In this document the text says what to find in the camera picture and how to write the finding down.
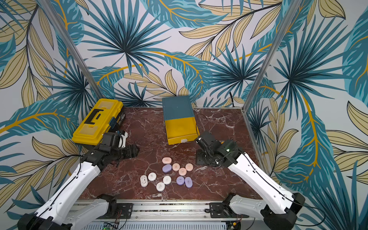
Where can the aluminium front rail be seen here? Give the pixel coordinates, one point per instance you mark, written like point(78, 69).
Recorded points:
point(174, 215)

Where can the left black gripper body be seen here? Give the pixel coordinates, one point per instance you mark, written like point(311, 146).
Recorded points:
point(123, 153)

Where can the white round case upper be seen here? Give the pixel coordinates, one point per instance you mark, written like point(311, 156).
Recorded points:
point(152, 176)

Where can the white round case right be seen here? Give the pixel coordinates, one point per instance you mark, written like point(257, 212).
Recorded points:
point(167, 180)

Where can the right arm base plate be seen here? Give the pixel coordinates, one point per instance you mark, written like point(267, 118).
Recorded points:
point(221, 210)

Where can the pink round case middle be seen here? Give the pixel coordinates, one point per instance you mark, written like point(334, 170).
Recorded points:
point(182, 172)

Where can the white round case lower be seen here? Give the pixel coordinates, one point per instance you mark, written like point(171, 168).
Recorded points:
point(160, 186)

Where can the pink round case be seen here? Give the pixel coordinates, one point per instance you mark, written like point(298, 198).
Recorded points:
point(176, 167)
point(189, 167)
point(182, 172)

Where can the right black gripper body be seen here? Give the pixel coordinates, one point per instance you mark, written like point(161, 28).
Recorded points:
point(203, 155)

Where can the left aluminium frame post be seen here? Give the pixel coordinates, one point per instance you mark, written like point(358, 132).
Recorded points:
point(65, 36)

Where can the yellow top drawer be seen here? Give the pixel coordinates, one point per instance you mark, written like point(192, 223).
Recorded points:
point(181, 130)

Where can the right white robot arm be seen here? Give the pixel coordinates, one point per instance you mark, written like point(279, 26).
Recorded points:
point(277, 207)

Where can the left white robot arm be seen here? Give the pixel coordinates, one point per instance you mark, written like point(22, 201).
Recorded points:
point(54, 214)

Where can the pink oval earphone case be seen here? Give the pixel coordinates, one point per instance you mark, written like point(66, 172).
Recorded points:
point(166, 160)

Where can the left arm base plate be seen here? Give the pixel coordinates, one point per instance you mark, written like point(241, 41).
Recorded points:
point(118, 211)

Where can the pink round case right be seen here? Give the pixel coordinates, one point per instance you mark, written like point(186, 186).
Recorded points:
point(189, 167)

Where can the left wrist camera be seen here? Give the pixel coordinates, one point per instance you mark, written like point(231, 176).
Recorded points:
point(112, 141)

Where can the purple earphone case upper left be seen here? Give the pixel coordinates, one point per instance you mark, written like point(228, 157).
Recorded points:
point(167, 168)

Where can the pink round case left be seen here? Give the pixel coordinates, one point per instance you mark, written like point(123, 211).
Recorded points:
point(176, 167)

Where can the aluminium frame post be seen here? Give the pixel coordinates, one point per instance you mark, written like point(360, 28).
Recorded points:
point(65, 36)
point(292, 10)

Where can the purple oval case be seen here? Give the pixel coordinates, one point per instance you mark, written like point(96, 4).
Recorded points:
point(188, 182)

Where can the right aluminium frame post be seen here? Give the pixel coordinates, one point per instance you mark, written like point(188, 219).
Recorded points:
point(292, 10)

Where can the yellow black toolbox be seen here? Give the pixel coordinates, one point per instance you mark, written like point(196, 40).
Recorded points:
point(106, 116)

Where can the teal drawer cabinet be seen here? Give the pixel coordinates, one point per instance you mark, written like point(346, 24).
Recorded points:
point(177, 107)

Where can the white oval earphone case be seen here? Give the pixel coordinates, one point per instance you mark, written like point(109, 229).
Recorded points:
point(144, 181)

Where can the white round case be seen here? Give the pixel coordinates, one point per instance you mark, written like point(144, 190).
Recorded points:
point(160, 186)
point(167, 180)
point(152, 176)

